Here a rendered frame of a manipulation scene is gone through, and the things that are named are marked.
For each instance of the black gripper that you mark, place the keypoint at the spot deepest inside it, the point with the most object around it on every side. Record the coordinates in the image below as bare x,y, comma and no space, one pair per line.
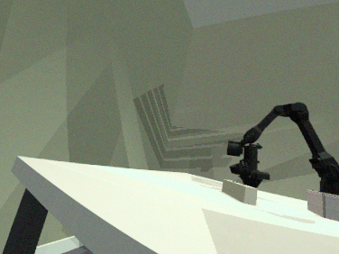
254,176

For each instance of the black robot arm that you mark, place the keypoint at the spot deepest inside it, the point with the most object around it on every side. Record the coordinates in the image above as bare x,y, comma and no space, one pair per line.
323,163

